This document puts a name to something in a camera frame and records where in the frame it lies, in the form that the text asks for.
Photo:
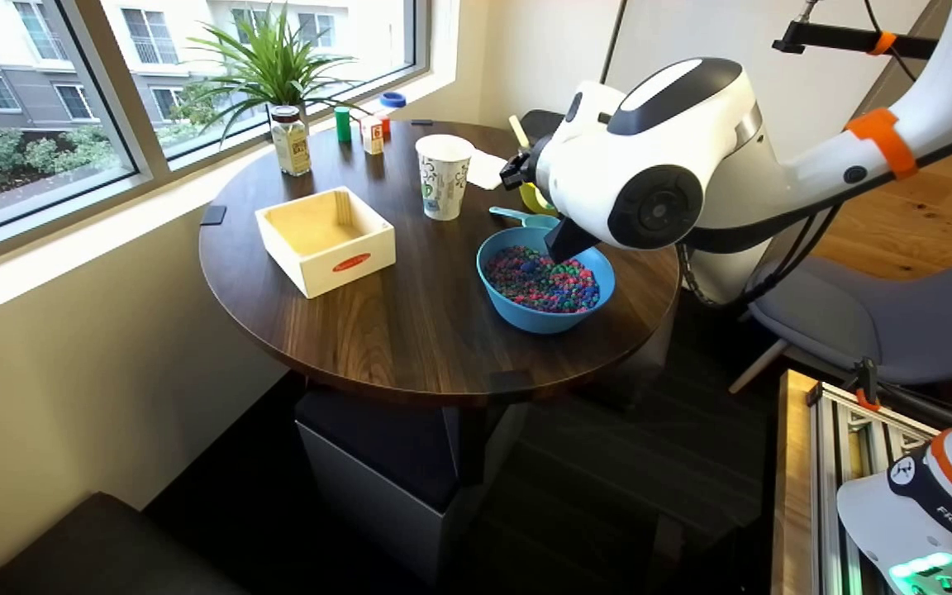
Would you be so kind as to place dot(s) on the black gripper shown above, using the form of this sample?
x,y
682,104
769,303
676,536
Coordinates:
x,y
566,249

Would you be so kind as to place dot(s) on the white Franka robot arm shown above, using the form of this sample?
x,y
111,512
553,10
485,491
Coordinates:
x,y
587,155

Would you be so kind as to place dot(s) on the yellow plastic bowl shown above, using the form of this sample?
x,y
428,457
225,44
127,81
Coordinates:
x,y
535,199

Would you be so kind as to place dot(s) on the teal measuring cup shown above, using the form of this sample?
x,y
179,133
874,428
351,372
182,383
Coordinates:
x,y
514,217

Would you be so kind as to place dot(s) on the blue plastic bowl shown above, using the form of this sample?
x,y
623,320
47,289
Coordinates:
x,y
531,322

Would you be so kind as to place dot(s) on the printed paper cup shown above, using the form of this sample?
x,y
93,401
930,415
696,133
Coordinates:
x,y
444,184

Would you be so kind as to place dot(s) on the colourful beads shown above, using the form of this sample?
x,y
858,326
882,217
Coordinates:
x,y
526,286

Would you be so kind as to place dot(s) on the white paper napkin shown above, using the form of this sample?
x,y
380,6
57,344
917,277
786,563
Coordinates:
x,y
488,169

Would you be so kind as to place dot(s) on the red block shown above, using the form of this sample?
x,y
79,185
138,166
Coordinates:
x,y
386,126

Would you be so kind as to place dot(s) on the blue round lid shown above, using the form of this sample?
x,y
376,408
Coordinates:
x,y
394,100

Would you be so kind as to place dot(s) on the light wooden box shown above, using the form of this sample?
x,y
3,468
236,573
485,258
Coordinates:
x,y
331,267

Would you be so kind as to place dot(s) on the grey office chair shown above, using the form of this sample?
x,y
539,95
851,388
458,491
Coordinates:
x,y
895,320

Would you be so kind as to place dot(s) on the green potted plant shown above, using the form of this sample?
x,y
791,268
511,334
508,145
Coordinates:
x,y
266,60

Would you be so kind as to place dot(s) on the small black pad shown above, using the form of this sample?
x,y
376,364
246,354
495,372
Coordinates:
x,y
213,217

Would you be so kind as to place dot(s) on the aluminium rail cart frame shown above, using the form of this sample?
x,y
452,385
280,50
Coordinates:
x,y
827,474

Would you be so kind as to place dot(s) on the grey window frame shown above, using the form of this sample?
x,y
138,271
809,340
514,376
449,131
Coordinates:
x,y
120,100

